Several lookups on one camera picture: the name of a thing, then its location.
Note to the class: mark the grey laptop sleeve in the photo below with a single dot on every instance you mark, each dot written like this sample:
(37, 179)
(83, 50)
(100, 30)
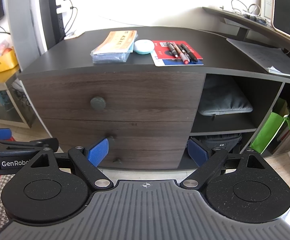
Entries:
(222, 100)

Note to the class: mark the dark wooden drawer small knobs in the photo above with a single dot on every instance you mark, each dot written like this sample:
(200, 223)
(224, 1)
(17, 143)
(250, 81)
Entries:
(147, 142)

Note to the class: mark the red and blue booklet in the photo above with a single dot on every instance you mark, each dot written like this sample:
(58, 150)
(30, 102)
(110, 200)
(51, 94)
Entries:
(162, 53)

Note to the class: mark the slim black pen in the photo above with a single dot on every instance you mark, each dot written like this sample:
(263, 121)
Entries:
(186, 52)

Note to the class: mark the black bag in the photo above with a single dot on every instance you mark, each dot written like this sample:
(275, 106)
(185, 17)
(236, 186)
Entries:
(220, 141)

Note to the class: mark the white paper sheets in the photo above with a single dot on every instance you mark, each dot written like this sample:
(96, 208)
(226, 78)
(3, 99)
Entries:
(276, 70)

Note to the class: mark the glass side table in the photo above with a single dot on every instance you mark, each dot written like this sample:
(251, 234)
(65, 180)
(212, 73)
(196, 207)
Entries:
(7, 100)

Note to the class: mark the black and silver pen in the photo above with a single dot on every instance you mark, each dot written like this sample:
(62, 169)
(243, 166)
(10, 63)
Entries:
(172, 49)

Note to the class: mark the dark curved desk shelf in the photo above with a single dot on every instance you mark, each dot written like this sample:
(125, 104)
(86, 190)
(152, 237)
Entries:
(235, 16)

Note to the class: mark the grey upright panel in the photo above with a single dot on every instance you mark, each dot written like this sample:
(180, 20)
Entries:
(26, 17)

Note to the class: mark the clear packet with orange card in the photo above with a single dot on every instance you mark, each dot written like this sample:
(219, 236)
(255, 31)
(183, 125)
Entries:
(114, 46)

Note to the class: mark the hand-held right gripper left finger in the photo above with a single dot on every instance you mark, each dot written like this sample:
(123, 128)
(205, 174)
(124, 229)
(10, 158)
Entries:
(98, 153)

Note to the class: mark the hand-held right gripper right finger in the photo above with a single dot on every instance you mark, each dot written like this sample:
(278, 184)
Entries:
(197, 153)

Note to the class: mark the green paper bag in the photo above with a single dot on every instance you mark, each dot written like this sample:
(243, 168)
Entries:
(267, 132)

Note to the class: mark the white papers on desk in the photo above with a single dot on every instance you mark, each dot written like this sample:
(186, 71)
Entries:
(260, 53)

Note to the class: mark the round white teal case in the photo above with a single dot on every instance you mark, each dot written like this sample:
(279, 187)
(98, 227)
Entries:
(143, 47)

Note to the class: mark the dark wooden drawer with knob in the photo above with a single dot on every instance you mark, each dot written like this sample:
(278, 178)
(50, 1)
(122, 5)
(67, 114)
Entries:
(145, 95)

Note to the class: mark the yellow box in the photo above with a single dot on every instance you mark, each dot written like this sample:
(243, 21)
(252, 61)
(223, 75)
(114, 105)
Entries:
(4, 62)

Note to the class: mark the brown pen with red tip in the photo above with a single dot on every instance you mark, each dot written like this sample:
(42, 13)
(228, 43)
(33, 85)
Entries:
(181, 53)

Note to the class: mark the black power strip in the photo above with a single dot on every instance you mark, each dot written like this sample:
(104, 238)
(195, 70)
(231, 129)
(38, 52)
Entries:
(57, 17)

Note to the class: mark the thick black pen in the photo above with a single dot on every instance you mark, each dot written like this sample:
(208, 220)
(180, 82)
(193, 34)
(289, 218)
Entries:
(191, 53)

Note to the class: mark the dark wooden cabinet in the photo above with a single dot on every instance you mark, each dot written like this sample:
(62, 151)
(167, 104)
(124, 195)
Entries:
(225, 52)

